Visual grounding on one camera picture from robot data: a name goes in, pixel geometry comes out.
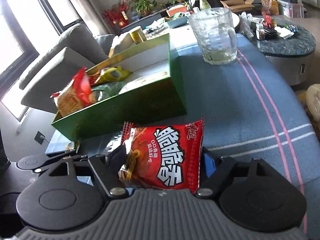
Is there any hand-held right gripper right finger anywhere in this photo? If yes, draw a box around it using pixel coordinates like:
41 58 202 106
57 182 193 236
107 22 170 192
195 147 283 198

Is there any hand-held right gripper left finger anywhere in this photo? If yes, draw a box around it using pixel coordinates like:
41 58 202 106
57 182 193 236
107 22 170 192
47 146 128 198

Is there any red noodle snack packet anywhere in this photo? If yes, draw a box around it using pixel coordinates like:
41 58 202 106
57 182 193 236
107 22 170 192
118 115 205 194

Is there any green cardboard box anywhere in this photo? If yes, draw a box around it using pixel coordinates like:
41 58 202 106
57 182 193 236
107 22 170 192
51 33 187 141

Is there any red cracker packet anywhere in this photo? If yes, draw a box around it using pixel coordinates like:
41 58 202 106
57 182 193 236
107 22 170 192
51 67 93 117

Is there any yellow green snack packet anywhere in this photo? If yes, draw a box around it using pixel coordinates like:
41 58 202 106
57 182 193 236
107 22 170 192
87 66 131 85

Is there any blue striped tablecloth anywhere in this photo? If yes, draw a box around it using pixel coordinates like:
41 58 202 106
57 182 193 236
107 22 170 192
45 34 320 235

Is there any grey armchair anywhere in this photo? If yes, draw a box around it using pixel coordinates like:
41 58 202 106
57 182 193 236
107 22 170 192
19 24 118 114

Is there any clear plastic bag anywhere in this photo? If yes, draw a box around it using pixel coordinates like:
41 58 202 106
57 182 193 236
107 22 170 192
299 84 320 120

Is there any glass mug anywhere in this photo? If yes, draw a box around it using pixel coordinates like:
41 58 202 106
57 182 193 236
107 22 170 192
187 7 238 65

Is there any dark framed window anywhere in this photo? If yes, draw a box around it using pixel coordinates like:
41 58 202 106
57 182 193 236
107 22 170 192
0 0 83 120

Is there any yellow can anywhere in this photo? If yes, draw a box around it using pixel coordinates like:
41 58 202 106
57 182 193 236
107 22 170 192
129 26 148 45

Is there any dark round table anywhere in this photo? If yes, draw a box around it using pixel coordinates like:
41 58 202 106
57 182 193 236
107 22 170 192
240 16 317 85

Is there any small spice jar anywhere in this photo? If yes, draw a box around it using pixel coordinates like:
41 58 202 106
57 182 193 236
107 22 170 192
255 23 266 40

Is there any blue plastic basket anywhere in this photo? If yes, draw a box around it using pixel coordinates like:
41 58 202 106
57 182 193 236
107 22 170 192
165 17 189 28

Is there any red festive decoration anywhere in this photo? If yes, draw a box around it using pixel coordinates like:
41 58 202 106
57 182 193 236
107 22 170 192
101 0 130 28

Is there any open cardboard box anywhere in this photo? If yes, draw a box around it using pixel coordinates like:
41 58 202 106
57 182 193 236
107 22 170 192
220 0 254 13

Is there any beige curtain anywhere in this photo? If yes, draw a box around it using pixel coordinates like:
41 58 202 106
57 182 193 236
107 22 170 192
57 0 113 34

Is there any orange bag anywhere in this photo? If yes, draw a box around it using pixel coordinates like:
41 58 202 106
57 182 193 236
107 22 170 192
261 0 279 15

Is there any clear storage box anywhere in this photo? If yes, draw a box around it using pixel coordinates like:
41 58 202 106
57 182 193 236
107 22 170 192
277 0 305 18

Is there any wall socket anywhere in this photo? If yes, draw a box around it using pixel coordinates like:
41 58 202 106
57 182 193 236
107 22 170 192
34 131 47 145

